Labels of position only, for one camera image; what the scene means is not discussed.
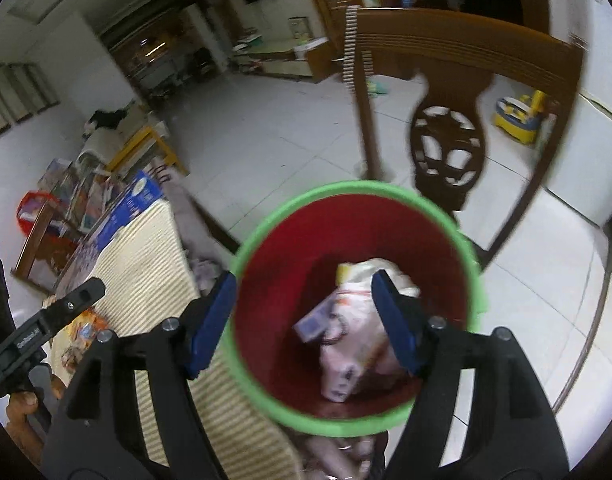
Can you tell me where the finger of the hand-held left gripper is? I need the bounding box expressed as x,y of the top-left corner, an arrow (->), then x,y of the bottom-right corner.
40,278 -> 107,335

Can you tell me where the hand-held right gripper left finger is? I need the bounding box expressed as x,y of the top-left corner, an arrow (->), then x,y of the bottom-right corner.
43,270 -> 238,480

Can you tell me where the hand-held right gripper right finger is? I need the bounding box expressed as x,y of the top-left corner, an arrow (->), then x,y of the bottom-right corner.
370,269 -> 571,480

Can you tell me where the white printed plastic bag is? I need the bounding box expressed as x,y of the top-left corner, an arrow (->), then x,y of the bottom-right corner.
318,280 -> 413,403

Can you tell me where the white wrapper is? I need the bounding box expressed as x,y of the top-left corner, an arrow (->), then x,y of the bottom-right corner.
335,258 -> 421,301

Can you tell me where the small blue white packet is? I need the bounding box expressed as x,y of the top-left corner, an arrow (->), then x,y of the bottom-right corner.
292,302 -> 339,343

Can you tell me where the red bin with green rim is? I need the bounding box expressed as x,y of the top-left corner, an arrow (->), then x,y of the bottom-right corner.
221,180 -> 488,436

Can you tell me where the person's left hand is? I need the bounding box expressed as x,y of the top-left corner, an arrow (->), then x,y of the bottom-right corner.
6,375 -> 67,467

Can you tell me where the orange snack packet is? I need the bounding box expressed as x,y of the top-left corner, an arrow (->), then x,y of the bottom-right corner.
65,309 -> 110,347

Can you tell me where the brown wooden rack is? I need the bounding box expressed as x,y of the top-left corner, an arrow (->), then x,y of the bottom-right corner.
10,199 -> 83,292

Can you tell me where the red plastic basket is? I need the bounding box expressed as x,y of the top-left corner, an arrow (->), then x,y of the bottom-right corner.
16,190 -> 63,237

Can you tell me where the pile of books and boxes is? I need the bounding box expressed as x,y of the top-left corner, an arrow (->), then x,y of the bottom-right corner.
40,156 -> 133,242

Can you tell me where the blue printed box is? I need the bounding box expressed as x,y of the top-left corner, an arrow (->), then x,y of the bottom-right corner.
80,169 -> 165,257

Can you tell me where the yellow wooden shelf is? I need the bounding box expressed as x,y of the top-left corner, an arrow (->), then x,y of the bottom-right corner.
105,124 -> 190,177

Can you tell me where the black bag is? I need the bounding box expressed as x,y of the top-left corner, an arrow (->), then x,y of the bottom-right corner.
82,106 -> 148,137

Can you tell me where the yellow blue child potty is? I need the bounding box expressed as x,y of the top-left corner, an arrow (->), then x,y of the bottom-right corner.
491,88 -> 550,148

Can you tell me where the low television bench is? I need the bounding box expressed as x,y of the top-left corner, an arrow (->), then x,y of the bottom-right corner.
230,34 -> 333,84

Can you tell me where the brown wooden chair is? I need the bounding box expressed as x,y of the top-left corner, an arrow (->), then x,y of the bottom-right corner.
343,5 -> 587,272

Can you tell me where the black white beaded strap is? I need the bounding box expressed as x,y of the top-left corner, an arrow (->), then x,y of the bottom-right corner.
342,5 -> 375,94

